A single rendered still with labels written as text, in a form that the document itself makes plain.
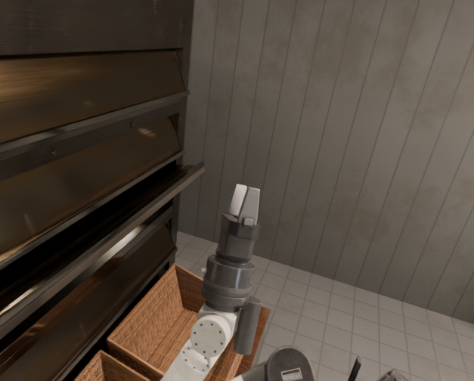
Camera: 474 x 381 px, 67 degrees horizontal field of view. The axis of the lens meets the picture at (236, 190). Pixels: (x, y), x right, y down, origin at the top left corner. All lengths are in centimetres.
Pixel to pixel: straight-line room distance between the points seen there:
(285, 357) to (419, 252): 263
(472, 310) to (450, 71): 194
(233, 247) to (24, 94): 58
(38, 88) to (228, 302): 65
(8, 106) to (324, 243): 283
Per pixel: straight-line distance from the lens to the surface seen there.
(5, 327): 88
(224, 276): 63
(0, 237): 98
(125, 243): 148
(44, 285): 92
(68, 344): 139
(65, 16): 102
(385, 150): 299
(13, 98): 93
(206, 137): 326
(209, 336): 65
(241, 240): 62
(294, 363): 81
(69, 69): 106
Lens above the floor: 201
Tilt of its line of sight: 25 degrees down
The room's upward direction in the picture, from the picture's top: 8 degrees clockwise
